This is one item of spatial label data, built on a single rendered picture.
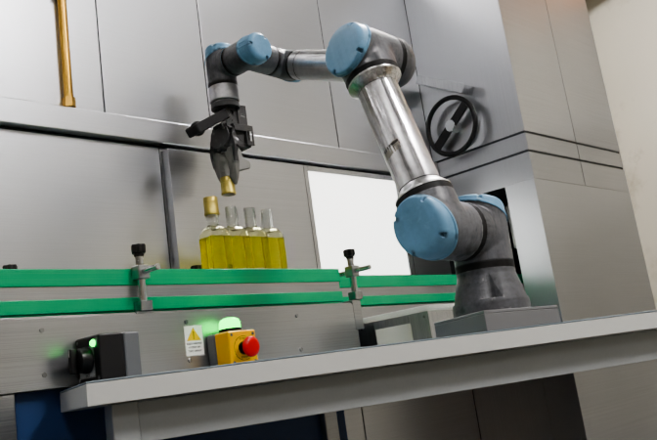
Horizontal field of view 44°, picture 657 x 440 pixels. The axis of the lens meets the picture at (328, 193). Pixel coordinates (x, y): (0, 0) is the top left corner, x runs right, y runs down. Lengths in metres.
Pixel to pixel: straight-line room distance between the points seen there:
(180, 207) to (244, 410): 0.82
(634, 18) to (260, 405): 4.57
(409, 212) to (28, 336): 0.70
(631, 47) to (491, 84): 2.83
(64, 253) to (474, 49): 1.60
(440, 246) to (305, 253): 0.86
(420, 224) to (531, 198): 1.22
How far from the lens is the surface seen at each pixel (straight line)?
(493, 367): 1.58
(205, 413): 1.33
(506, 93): 2.79
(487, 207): 1.63
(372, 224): 2.54
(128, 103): 2.10
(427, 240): 1.50
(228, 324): 1.66
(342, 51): 1.70
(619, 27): 5.68
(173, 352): 1.63
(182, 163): 2.10
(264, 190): 2.25
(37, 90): 1.99
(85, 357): 1.46
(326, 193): 2.42
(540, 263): 2.68
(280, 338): 1.81
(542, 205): 2.70
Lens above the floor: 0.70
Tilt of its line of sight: 13 degrees up
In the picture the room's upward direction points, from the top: 8 degrees counter-clockwise
